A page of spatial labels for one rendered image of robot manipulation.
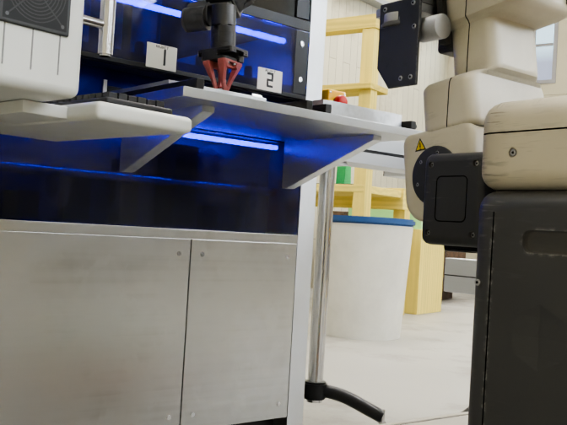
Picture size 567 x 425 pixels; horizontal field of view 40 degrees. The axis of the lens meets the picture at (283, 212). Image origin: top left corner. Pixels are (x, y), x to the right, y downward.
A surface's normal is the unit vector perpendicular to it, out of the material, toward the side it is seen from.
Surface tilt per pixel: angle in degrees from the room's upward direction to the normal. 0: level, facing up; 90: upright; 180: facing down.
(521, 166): 90
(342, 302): 94
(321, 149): 90
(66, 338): 90
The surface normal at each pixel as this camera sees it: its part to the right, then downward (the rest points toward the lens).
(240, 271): 0.64, 0.02
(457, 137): -0.79, -0.06
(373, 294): 0.14, 0.05
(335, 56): 0.79, 0.04
